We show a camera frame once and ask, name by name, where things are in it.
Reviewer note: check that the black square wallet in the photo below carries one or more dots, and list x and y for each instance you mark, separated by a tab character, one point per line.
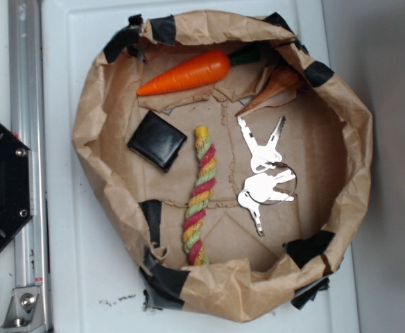
157	141

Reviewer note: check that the silver key bunch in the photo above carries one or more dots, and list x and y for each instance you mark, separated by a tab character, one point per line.
268	171

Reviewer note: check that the orange plastic toy carrot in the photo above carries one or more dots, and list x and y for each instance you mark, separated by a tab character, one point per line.
204	69

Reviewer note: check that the orange cone seashell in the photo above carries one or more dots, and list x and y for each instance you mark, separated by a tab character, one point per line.
281	89

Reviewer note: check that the white tray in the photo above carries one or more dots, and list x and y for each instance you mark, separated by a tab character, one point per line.
95	285

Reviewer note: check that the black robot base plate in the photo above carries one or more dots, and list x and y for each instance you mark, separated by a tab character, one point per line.
15	192

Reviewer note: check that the aluminium extrusion rail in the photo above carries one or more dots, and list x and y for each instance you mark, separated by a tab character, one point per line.
27	121

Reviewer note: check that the metal corner bracket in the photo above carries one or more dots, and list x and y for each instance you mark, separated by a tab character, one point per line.
25	312

